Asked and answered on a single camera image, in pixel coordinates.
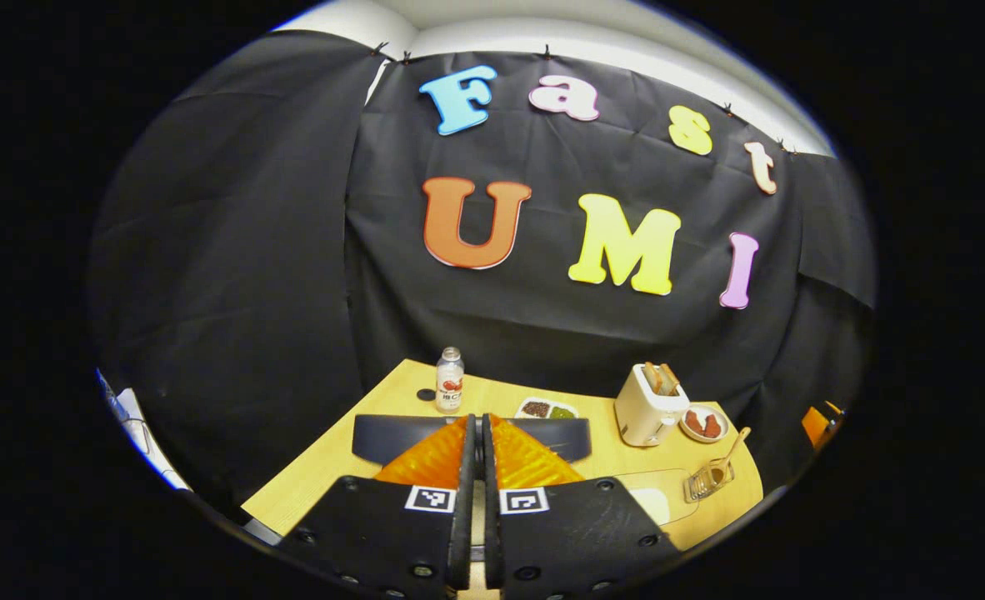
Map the black backdrop cloth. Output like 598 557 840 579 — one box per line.
88 32 878 509

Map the white divided dish of beans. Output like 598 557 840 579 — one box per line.
515 397 578 420

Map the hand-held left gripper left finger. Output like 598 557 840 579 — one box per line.
280 414 477 599

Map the dark grey rice cooker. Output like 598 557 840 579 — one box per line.
351 414 592 465

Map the clear container of rice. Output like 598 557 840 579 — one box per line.
617 468 700 528

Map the white side desk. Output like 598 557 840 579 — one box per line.
109 387 189 491

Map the white plate with red food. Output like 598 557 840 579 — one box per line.
679 403 729 443

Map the white toaster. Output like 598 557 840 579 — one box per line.
614 363 690 448

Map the small clear drink bottle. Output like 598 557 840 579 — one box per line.
435 347 465 414

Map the wooden spoon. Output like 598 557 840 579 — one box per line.
709 427 752 486

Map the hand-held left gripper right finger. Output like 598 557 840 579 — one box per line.
482 414 681 599

